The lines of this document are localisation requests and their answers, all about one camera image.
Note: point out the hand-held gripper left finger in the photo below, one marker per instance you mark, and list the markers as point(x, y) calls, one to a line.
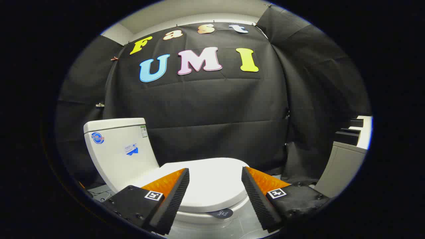
point(172, 205)

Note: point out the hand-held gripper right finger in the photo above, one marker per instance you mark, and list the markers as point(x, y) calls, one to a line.
point(259, 202)

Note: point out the white toilet lid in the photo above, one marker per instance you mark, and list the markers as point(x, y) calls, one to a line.
point(212, 182)

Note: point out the white toilet bowl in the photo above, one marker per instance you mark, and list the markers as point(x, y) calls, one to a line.
point(199, 218)

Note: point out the grey cabinet with white top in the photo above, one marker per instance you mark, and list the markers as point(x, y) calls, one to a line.
point(338, 169)

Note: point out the black backdrop cloth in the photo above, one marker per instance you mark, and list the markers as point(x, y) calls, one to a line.
point(215, 106)

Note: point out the black block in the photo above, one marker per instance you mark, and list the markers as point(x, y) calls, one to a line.
point(347, 137)
point(357, 122)

